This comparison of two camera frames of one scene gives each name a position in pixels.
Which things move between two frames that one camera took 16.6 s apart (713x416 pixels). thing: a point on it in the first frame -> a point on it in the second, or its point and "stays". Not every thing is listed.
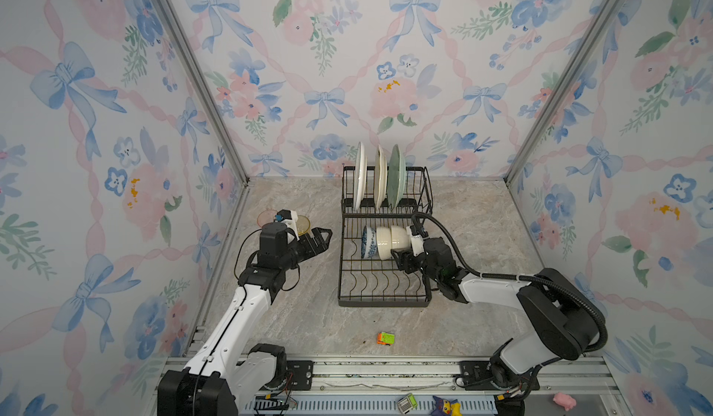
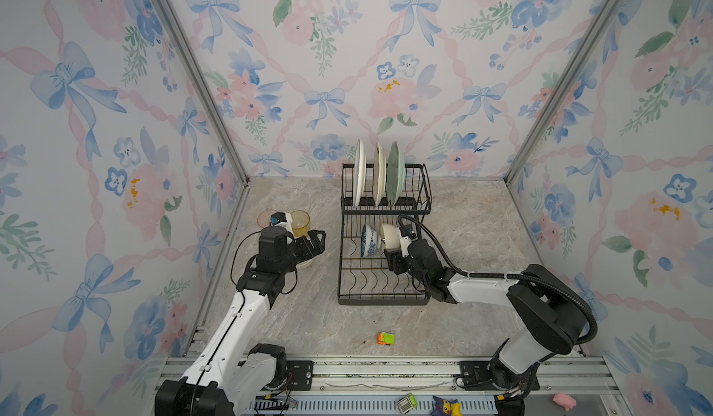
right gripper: [406, 258] stays
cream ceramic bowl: [392, 238] -> [308, 266]
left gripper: [320, 245] stays
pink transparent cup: [265, 217] stays
